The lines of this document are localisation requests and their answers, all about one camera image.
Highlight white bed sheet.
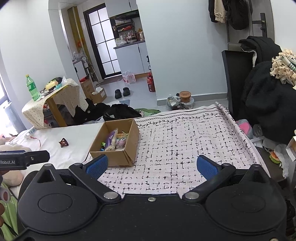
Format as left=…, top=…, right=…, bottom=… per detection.
left=7, top=120, right=104, bottom=200

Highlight purple snack packet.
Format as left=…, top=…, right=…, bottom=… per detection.
left=105, top=128, right=119, bottom=151

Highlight white kitchen cabinet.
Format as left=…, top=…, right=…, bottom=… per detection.
left=113, top=40, right=148, bottom=75

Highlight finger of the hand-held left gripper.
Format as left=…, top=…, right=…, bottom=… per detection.
left=24, top=150, right=51, bottom=168

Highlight plain cardboard box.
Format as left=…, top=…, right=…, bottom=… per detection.
left=80, top=79, right=94, bottom=98

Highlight green plastic bottle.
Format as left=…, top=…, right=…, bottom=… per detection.
left=25, top=74, right=40, bottom=102

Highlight dotted cream tablecloth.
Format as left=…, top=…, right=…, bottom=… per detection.
left=22, top=78, right=89, bottom=129

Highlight white power strip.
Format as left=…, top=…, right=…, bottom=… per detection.
left=25, top=127, right=37, bottom=139

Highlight pink soft item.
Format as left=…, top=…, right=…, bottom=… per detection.
left=236, top=119, right=252, bottom=137

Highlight green floor mat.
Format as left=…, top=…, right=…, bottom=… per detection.
left=134, top=108, right=161, bottom=116

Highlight brown round container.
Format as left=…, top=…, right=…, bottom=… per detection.
left=179, top=91, right=192, bottom=103

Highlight wooden table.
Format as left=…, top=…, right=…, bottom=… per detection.
left=46, top=97, right=67, bottom=127

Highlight grey door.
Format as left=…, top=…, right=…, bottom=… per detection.
left=227, top=0, right=274, bottom=50

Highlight black and white patterned cloth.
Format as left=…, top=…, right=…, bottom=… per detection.
left=84, top=104, right=271, bottom=194

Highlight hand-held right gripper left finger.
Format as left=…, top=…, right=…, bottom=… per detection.
left=23, top=154, right=122, bottom=204

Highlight open paper box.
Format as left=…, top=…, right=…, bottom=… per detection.
left=285, top=136, right=296, bottom=163

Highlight colourful toy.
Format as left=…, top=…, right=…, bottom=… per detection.
left=269, top=151, right=281, bottom=165

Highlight black door handle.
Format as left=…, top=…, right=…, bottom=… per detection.
left=252, top=13, right=269, bottom=37

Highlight clear plastic bag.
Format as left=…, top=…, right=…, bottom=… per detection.
left=167, top=95, right=183, bottom=110

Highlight beige hanging garment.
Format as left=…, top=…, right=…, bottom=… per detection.
left=214, top=0, right=228, bottom=24

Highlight row of kitchen bottles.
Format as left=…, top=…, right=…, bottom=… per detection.
left=116, top=28, right=146, bottom=44

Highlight pink white soft toy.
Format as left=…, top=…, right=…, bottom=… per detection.
left=0, top=185, right=11, bottom=203

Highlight beige fringed scarf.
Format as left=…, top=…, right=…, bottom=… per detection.
left=270, top=49, right=296, bottom=85

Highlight white plastic bag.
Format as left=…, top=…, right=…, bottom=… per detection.
left=273, top=144, right=289, bottom=179

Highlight jug of red liquid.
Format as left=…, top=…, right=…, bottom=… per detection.
left=147, top=72, right=156, bottom=93

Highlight green cloth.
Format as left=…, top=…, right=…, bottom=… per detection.
left=0, top=197, right=25, bottom=241

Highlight black chair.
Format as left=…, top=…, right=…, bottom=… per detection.
left=221, top=50, right=253, bottom=118

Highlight small black hanging jacket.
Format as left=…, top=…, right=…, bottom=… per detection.
left=208, top=0, right=219, bottom=23

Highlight cardboard box with white paper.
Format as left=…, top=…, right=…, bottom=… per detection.
left=90, top=87, right=107, bottom=103

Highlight large black hanging jacket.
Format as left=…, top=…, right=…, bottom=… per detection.
left=225, top=0, right=253, bottom=30

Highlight pack of water bottles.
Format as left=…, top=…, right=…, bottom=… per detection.
left=122, top=71, right=136, bottom=84

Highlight red cable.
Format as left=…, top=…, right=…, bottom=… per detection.
left=26, top=137, right=41, bottom=149

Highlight beige plush toy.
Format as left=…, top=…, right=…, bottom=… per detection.
left=0, top=137, right=33, bottom=187

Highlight black framed glass door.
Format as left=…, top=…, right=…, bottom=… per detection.
left=83, top=5, right=122, bottom=78

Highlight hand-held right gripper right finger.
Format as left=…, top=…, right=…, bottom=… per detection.
left=181, top=155, right=277, bottom=204

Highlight black fleece clothes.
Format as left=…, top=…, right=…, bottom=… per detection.
left=238, top=36, right=296, bottom=144

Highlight clear plastic container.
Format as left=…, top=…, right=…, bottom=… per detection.
left=252, top=124, right=264, bottom=141

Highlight pile of black clothes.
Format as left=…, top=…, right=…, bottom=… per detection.
left=72, top=98, right=111, bottom=123

